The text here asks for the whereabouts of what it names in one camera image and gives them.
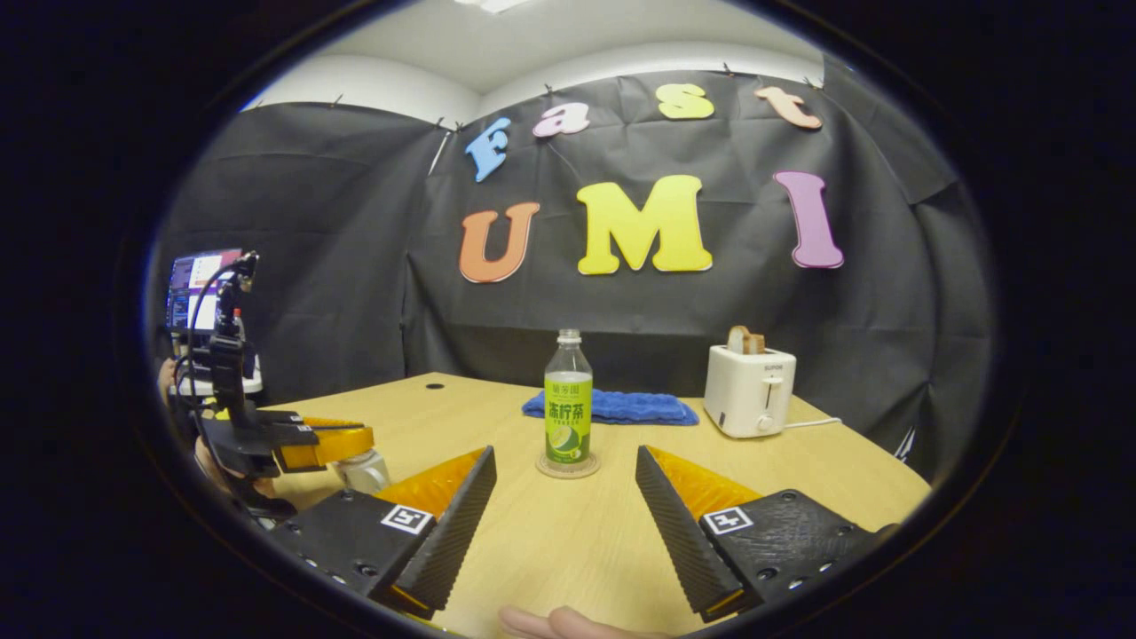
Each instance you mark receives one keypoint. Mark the round wooden coaster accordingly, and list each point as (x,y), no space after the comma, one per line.
(568,470)

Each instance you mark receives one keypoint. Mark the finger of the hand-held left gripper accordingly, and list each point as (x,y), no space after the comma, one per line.
(328,448)
(337,423)

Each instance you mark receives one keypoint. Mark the ceiling light panel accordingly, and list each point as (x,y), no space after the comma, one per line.
(493,4)

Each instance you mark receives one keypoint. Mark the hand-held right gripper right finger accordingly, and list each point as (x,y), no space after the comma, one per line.
(679,532)

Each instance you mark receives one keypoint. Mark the black backdrop cloth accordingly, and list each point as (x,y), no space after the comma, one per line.
(311,266)

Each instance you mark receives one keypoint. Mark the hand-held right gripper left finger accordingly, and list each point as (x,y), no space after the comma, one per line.
(457,532)

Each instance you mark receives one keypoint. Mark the computer monitor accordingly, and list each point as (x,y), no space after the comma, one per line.
(197,284)

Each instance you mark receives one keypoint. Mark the toast bread slice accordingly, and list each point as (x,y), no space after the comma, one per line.
(745,341)

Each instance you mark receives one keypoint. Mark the green label water bottle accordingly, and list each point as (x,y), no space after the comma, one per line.
(568,417)

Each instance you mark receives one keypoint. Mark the white teacup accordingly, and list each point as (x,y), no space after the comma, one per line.
(364,475)

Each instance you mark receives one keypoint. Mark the blue towel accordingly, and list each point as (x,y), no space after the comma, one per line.
(639,408)

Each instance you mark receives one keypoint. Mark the white toaster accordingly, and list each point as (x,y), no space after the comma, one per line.
(745,390)

